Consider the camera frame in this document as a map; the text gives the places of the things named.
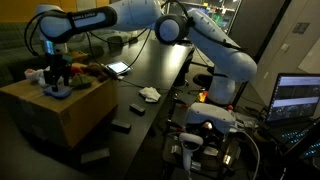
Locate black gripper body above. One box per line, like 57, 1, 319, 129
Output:
43, 52, 73, 84

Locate blue sponge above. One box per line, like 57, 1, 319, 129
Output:
43, 85, 73, 100

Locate red round toy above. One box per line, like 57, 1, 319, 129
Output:
70, 64, 85, 76

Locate dark green cloth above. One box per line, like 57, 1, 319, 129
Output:
69, 73, 94, 90

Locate white plastic bag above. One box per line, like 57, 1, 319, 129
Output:
24, 67, 51, 88

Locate red and black toy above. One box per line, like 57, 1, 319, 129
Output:
83, 63, 120, 83

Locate black rectangular case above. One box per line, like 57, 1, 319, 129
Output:
110, 119, 132, 134
129, 103, 146, 117

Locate white terry towel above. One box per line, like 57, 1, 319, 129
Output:
138, 86, 162, 104

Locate large cardboard box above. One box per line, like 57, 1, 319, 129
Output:
0, 71, 119, 148

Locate green plaid sofa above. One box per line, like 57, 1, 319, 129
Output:
0, 21, 131, 88

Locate white-framed tablet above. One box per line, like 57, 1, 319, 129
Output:
106, 60, 134, 76

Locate dark flat rectangular block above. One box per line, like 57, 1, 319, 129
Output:
80, 148, 111, 165

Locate small green yellow toy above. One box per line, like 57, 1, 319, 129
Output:
196, 90, 208, 104

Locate white VR controller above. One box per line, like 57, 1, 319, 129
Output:
178, 132, 204, 173

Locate white VR headset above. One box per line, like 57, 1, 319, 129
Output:
184, 102, 238, 134

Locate open laptop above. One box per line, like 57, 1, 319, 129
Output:
261, 73, 320, 161

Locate thin black table cable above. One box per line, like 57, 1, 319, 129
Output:
118, 79, 171, 92

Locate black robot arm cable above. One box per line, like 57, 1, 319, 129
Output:
23, 0, 246, 69

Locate white wall switch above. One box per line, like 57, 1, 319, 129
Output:
280, 42, 291, 53

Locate grey wall sign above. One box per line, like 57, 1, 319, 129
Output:
292, 21, 311, 35

